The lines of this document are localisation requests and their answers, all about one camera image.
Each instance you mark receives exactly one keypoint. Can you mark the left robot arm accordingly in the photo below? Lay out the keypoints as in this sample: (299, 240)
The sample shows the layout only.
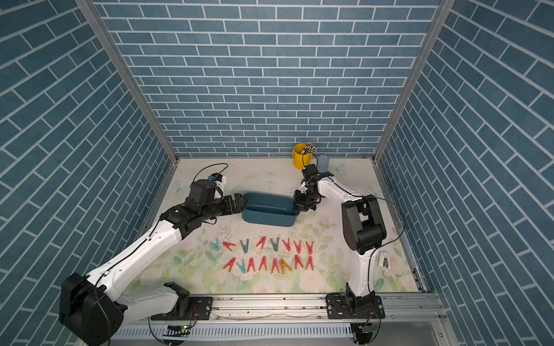
(93, 306)

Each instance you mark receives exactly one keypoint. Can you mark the red clothespin row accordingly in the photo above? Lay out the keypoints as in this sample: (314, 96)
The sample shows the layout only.
(230, 264)
(298, 262)
(251, 265)
(263, 264)
(309, 265)
(275, 266)

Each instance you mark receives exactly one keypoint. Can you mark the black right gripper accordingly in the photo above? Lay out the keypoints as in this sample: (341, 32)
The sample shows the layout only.
(299, 204)

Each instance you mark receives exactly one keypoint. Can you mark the dark teal storage box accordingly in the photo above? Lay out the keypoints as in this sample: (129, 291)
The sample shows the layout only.
(270, 210)

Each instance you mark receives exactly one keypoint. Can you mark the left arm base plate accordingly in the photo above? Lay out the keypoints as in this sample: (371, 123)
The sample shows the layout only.
(193, 308)

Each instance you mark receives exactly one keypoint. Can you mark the light teal clothespin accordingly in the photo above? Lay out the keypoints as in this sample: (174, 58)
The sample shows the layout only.
(215, 245)
(242, 267)

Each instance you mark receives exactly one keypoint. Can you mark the aluminium front rail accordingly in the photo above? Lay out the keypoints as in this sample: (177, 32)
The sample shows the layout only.
(279, 308)

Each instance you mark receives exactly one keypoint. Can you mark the aluminium corner post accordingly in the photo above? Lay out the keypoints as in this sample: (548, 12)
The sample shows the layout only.
(428, 43)
(107, 42)

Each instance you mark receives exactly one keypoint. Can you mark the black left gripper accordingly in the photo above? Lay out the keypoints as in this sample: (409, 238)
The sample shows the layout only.
(237, 203)

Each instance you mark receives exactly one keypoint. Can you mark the dark teal clothespin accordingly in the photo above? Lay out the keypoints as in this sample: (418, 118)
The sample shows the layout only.
(275, 243)

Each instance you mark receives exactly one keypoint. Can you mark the aluminium corner post right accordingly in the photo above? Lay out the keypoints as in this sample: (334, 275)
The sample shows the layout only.
(428, 43)

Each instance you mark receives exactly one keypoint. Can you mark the aluminium corner post left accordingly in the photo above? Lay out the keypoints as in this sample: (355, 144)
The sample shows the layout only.
(107, 42)

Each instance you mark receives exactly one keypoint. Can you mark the grey blue cylinder case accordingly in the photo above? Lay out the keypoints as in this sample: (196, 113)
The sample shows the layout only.
(323, 163)

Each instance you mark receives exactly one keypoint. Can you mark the small white device on table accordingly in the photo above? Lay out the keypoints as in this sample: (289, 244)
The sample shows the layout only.
(383, 260)

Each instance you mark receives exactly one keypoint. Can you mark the yellow pen cup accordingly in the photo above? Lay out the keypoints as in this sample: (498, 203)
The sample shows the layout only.
(300, 161)

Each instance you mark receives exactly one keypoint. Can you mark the pens in yellow cup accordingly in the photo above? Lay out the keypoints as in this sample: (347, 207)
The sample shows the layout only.
(308, 149)

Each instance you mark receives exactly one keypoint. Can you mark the orange clothespin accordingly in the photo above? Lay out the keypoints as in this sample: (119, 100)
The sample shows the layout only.
(284, 267)

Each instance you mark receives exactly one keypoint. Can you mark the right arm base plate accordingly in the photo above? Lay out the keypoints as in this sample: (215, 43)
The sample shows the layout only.
(343, 306)

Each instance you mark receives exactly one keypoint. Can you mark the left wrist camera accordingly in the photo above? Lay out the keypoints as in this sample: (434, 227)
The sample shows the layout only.
(217, 179)

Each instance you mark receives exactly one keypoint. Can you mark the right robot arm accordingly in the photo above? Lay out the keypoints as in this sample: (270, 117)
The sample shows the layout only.
(363, 227)

